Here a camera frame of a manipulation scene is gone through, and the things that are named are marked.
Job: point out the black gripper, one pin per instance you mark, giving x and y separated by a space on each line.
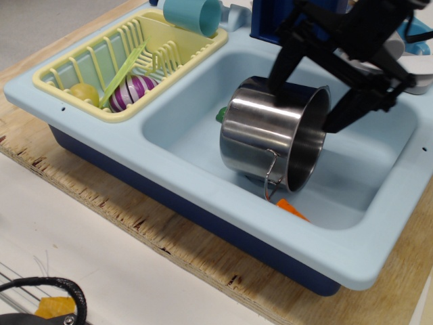
313 32

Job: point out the stainless steel pot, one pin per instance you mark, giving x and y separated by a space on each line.
276 138

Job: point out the light blue toy sink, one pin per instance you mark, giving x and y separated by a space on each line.
366 183

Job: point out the grey toy faucet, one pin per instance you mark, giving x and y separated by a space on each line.
396 48

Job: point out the dark blue plastic box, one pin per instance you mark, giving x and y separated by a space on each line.
267 15

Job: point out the white plastic plate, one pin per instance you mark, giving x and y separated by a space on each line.
416 64

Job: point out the green toy eggplant stem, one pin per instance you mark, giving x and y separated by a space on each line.
221 114

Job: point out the blue plastic scoop cup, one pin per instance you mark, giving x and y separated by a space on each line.
415 35

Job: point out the orange toy carrot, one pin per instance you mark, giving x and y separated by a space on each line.
285 205

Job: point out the teal plastic cup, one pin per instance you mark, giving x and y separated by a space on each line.
198 16

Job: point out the purple striped toy eggplant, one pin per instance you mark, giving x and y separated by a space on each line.
130 90

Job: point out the green plastic utensil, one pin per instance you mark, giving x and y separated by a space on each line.
122 73

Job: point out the yellow dish rack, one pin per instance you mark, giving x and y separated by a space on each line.
169 55

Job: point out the wooden plywood board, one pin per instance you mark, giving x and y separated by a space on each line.
138 262

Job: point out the yellow toy fruit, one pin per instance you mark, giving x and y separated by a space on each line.
85 92

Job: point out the yellow tape piece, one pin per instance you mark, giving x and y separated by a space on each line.
52 307

